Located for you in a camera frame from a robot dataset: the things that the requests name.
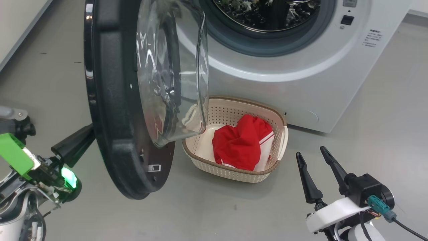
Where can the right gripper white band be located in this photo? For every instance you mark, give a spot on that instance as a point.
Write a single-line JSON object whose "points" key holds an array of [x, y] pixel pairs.
{"points": [[331, 214]]}

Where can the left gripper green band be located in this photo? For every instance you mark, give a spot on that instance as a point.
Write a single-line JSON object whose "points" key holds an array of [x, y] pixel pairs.
{"points": [[15, 154]]}

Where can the round washing machine door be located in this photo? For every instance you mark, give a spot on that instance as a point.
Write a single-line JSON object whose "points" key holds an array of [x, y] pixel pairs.
{"points": [[113, 100]]}

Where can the red garment with white trim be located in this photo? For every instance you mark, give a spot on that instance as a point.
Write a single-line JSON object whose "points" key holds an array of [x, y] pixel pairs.
{"points": [[240, 144]]}

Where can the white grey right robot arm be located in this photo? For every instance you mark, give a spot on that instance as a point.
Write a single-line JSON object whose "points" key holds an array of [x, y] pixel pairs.
{"points": [[362, 234]]}

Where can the white front-load washing machine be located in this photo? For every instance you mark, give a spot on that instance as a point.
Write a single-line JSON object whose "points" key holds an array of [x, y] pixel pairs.
{"points": [[317, 83]]}

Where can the beige perforated laundry basket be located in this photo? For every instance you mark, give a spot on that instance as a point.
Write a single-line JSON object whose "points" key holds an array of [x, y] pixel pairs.
{"points": [[234, 110]]}

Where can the grey rubber door gasket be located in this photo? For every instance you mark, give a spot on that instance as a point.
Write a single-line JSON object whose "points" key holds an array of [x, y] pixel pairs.
{"points": [[267, 43]]}

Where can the steel washing machine drum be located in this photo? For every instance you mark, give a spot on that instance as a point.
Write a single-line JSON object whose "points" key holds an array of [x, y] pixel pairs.
{"points": [[267, 13]]}

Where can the small printed text label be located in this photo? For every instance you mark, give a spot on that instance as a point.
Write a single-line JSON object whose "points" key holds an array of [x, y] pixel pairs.
{"points": [[371, 37]]}

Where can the grey warning label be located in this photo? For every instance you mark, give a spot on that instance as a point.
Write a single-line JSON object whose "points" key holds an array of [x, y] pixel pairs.
{"points": [[349, 2]]}

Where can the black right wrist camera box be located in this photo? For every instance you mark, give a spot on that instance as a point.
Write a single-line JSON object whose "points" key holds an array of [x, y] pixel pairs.
{"points": [[366, 187]]}

